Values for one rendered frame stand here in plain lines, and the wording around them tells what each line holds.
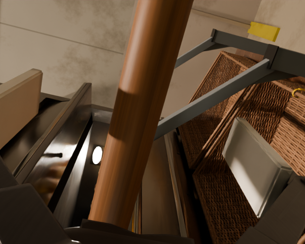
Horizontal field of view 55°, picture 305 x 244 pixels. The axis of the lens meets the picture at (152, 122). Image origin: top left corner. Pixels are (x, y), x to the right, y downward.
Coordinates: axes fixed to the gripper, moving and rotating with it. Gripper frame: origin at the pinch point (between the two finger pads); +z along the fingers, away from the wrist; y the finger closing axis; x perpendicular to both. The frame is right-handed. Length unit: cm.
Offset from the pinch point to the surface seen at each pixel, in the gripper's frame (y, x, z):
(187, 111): 11.5, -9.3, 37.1
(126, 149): -0.3, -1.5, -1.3
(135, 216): 3.3, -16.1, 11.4
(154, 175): 18, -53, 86
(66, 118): -21, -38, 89
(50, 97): -43, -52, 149
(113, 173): -0.8, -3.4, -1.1
